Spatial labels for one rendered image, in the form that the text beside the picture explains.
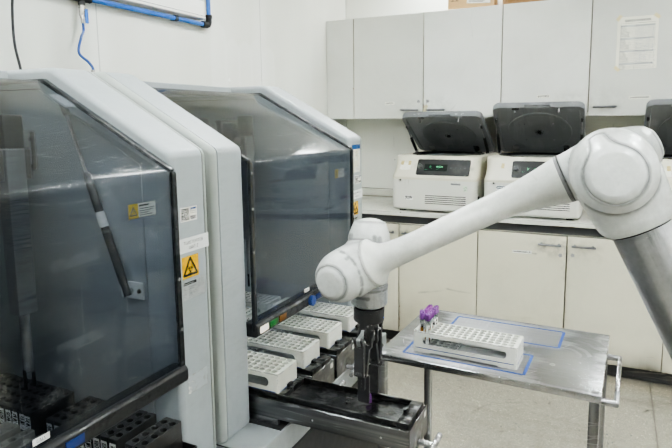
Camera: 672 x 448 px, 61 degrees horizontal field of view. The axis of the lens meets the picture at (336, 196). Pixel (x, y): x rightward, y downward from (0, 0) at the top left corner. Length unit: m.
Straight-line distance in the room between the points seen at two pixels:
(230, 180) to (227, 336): 0.37
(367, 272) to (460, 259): 2.55
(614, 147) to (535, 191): 0.28
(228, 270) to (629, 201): 0.85
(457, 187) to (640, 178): 2.68
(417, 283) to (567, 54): 1.69
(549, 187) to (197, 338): 0.80
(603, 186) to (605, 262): 2.61
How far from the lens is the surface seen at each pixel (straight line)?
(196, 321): 1.30
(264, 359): 1.60
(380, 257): 1.18
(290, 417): 1.52
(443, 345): 1.74
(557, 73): 3.81
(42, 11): 2.45
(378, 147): 4.45
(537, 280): 3.64
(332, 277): 1.16
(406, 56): 4.02
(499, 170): 3.60
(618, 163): 1.00
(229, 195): 1.35
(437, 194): 3.67
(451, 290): 3.77
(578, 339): 1.96
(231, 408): 1.48
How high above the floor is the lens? 1.50
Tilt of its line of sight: 8 degrees down
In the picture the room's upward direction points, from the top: 1 degrees counter-clockwise
